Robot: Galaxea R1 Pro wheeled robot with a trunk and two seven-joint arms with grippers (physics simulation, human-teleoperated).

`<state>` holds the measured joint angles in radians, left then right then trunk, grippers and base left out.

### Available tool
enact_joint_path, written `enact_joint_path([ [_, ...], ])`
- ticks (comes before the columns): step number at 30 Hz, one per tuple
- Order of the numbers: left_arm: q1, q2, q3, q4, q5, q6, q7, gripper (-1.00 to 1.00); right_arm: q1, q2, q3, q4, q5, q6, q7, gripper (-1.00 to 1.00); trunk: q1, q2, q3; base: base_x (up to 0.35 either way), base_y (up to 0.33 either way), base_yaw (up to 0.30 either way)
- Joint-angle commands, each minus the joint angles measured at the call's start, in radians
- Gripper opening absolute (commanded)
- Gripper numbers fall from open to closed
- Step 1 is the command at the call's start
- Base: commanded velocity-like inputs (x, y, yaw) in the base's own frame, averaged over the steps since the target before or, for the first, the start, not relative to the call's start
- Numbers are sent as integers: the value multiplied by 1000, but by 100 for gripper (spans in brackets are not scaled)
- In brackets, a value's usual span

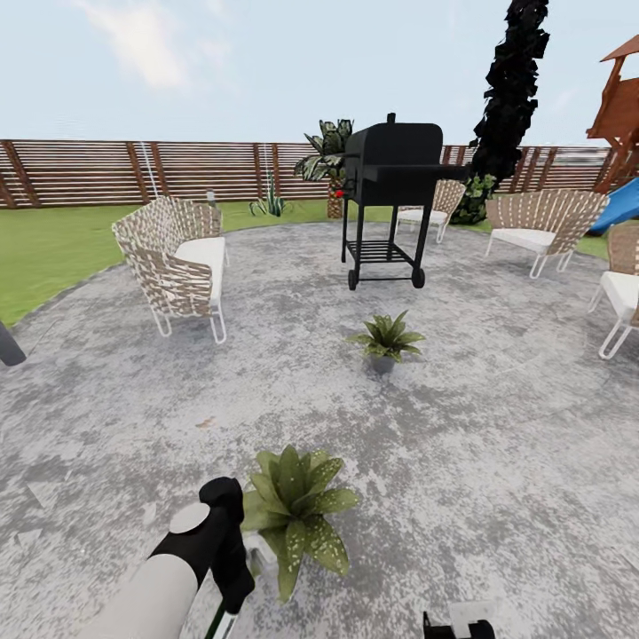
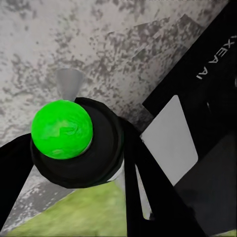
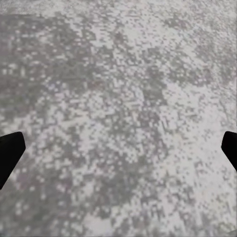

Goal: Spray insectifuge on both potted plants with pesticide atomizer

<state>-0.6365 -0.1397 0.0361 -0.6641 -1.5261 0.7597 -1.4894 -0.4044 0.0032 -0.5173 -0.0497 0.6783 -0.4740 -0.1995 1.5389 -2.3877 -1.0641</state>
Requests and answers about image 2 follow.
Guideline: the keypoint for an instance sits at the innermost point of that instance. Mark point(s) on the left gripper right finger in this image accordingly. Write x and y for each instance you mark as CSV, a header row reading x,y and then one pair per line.
x,y
172,218

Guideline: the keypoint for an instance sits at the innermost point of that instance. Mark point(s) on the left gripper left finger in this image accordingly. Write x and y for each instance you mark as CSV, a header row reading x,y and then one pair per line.
x,y
15,166

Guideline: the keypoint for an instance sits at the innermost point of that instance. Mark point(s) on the insectifuge atomizer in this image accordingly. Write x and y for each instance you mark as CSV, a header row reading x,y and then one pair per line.
x,y
77,142

